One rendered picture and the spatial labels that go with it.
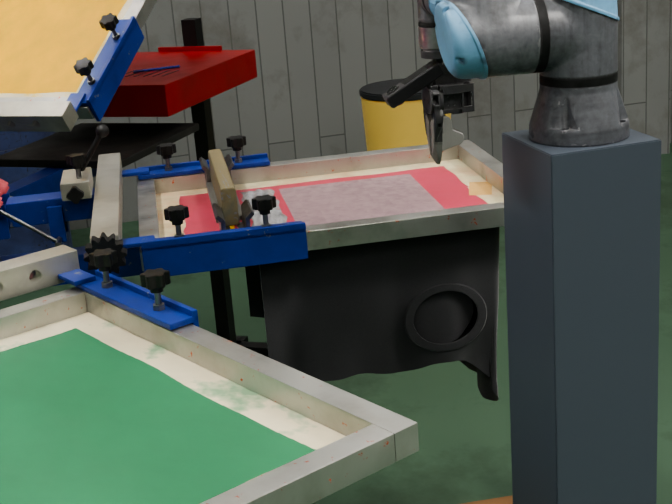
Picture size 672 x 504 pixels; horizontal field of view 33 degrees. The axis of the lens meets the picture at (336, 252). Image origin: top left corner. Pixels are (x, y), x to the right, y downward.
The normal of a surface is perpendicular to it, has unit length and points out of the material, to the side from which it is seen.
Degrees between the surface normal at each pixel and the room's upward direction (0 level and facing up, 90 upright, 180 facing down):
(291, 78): 90
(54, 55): 32
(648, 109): 90
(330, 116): 90
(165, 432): 0
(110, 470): 0
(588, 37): 90
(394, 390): 0
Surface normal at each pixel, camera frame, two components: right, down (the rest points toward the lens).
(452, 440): -0.07, -0.95
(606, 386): 0.27, 0.28
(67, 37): -0.25, -0.64
